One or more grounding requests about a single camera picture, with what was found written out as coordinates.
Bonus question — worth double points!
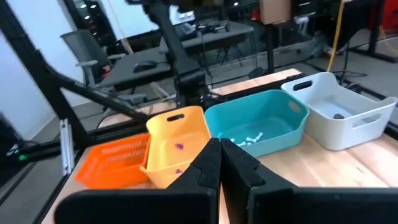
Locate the red tool cabinet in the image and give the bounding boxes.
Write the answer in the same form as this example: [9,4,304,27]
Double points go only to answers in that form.
[382,0,398,30]

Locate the black tripod stand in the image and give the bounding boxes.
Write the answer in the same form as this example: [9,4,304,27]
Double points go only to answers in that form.
[330,40,368,82]

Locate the grey office chair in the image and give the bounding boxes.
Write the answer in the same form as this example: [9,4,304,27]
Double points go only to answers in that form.
[60,29,149,103]

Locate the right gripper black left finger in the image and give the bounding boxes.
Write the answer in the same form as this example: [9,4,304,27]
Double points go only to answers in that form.
[54,138,222,224]

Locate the teal plastic bin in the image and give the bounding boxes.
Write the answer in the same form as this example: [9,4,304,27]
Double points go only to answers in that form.
[204,89,310,159]

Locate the cardboard box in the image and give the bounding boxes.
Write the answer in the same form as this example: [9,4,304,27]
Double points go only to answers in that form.
[259,0,292,26]

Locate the black keyboard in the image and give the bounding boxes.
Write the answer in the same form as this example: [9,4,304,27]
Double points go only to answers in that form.
[173,22,199,42]

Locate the white plastic bin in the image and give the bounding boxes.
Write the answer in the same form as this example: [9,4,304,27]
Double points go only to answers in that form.
[280,72,398,152]

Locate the thin yellow string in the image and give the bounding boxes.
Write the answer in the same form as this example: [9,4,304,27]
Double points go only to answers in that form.
[106,0,135,56]

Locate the black computer mouse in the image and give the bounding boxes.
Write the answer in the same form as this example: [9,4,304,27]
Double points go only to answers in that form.
[132,60,159,74]

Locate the grey office desk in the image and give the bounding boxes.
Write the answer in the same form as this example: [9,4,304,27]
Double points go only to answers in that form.
[98,20,255,91]

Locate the yellow cable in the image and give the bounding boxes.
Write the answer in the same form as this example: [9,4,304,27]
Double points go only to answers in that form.
[325,0,346,73]

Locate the silver aluminium bar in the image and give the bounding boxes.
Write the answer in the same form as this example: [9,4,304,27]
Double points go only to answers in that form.
[59,118,76,177]

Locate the black aluminium rig frame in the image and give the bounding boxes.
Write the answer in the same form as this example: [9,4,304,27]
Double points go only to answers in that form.
[0,0,398,224]

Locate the orange slotted plastic basket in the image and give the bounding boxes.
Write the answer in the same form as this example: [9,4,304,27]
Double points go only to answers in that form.
[74,133,152,190]

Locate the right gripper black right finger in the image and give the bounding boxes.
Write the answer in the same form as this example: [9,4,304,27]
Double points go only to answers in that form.
[220,138,398,224]

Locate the yellow plastic bin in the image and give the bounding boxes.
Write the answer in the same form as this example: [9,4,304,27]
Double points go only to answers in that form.
[139,105,213,190]

